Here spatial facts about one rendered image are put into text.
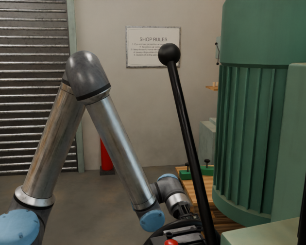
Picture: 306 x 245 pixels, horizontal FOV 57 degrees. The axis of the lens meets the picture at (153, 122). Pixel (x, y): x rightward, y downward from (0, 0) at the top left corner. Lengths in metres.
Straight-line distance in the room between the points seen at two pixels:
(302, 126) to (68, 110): 0.82
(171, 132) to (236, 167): 3.19
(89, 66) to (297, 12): 0.65
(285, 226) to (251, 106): 0.17
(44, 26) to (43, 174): 2.48
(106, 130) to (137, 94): 2.52
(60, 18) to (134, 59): 0.89
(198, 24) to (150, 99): 1.05
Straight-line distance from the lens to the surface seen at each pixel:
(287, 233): 0.25
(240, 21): 0.38
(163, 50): 0.43
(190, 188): 1.99
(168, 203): 1.15
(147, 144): 3.57
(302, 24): 0.36
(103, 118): 0.90
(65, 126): 1.03
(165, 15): 3.44
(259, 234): 0.24
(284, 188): 0.35
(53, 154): 1.07
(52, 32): 3.39
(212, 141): 2.72
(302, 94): 0.32
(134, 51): 3.35
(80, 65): 0.89
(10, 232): 1.02
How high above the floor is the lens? 1.43
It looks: 14 degrees down
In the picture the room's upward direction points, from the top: straight up
